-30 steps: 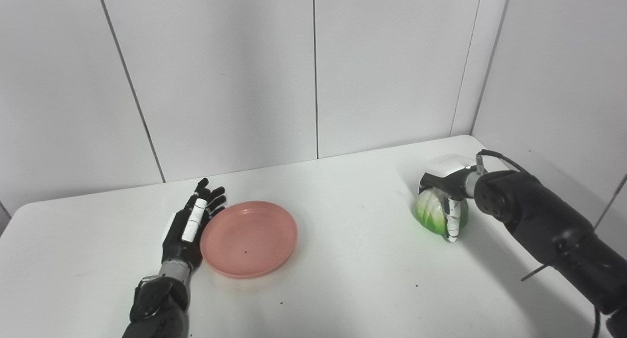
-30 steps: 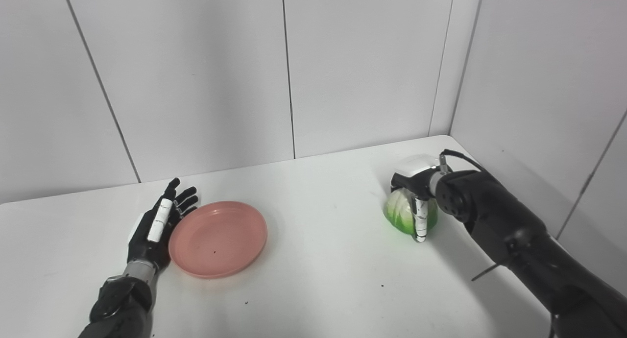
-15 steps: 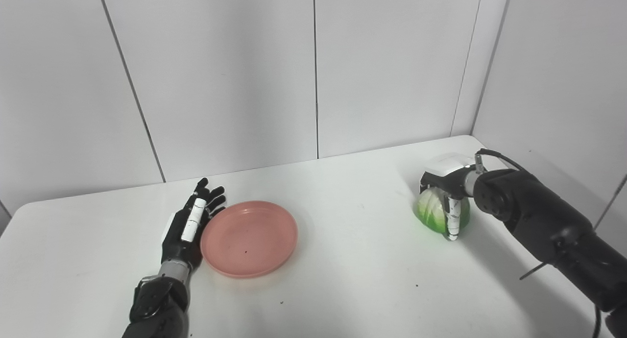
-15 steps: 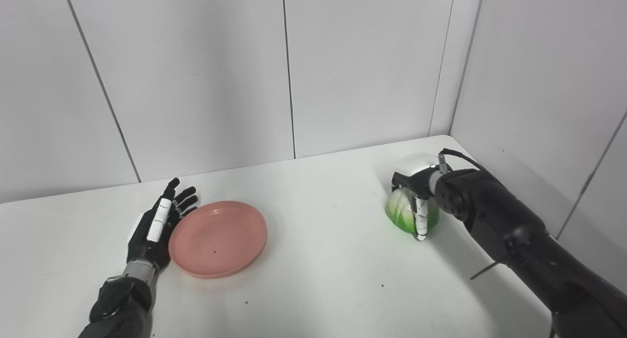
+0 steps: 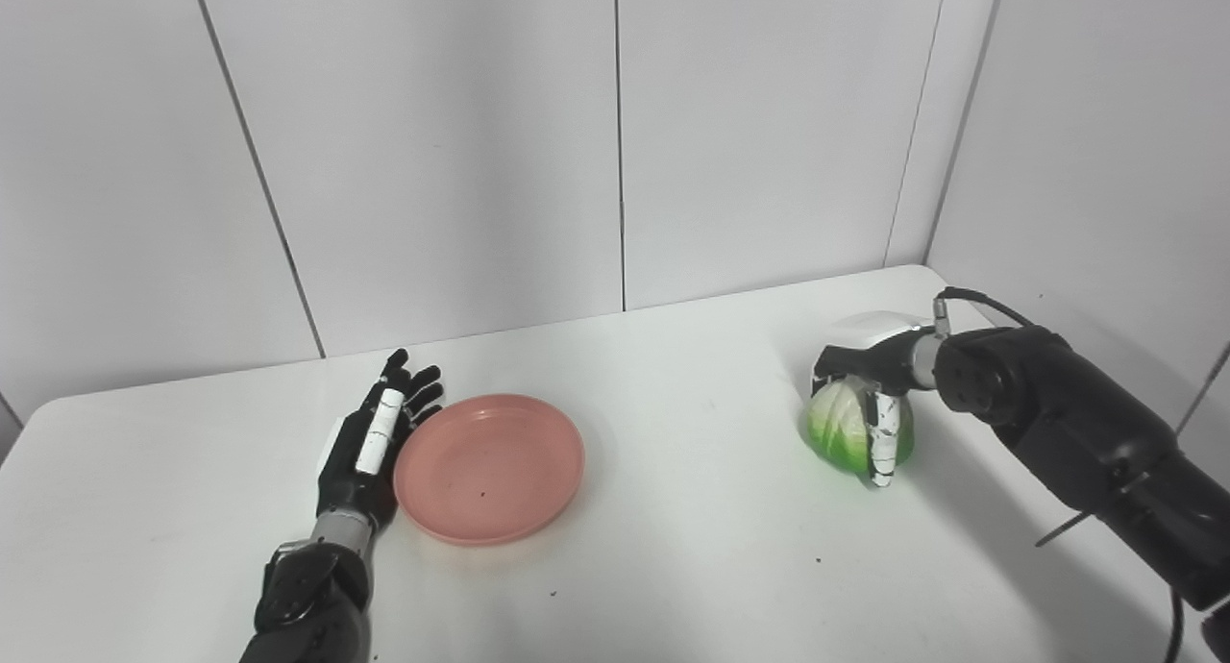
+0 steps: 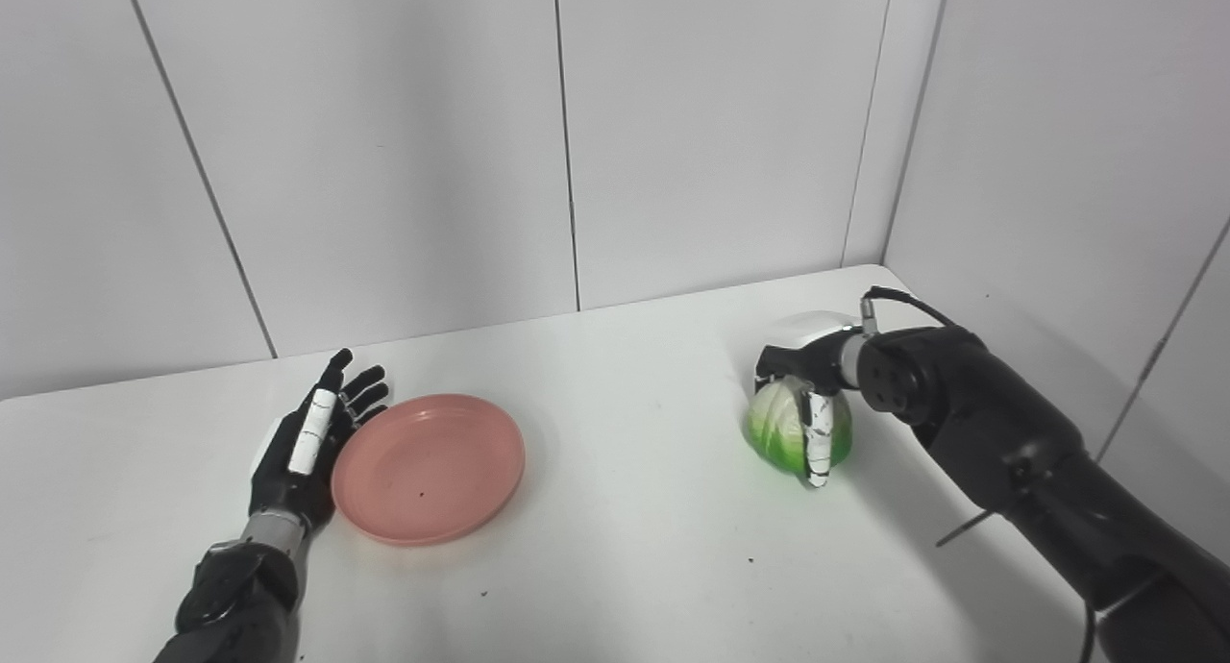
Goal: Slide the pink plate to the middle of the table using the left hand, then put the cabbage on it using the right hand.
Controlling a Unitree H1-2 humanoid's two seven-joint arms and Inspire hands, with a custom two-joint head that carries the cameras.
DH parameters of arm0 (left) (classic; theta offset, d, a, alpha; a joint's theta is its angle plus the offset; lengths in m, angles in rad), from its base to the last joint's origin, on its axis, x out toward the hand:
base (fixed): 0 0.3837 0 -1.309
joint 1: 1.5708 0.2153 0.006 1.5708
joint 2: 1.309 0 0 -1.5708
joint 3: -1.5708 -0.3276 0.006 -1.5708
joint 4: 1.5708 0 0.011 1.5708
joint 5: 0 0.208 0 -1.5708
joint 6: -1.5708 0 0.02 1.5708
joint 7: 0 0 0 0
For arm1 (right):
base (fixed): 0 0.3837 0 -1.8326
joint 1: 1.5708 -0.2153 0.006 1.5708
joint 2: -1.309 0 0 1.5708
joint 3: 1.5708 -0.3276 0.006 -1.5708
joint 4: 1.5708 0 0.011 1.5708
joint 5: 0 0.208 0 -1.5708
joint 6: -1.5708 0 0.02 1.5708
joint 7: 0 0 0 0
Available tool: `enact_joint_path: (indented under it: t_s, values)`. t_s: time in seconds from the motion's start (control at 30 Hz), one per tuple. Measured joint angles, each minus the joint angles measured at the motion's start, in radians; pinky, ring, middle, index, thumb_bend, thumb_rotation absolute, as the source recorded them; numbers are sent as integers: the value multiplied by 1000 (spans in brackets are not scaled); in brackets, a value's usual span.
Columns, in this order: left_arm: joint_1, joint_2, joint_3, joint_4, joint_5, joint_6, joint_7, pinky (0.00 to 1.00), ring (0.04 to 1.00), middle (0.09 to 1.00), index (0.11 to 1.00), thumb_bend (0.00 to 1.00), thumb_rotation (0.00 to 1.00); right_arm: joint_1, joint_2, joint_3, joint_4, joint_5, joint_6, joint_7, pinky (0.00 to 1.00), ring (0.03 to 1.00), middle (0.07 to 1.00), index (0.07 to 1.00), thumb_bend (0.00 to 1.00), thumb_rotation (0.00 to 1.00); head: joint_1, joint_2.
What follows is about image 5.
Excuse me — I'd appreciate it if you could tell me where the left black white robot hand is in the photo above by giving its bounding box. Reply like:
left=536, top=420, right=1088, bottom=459
left=315, top=349, right=446, bottom=534

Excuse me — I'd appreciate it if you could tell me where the pink round plate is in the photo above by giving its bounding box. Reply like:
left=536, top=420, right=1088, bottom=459
left=392, top=394, right=586, bottom=548

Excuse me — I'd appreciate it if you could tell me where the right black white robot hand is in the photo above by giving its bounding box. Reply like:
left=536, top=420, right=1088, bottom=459
left=810, top=311, right=938, bottom=491

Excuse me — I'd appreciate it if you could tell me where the green white toy cabbage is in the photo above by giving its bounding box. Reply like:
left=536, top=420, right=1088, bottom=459
left=802, top=375, right=915, bottom=477

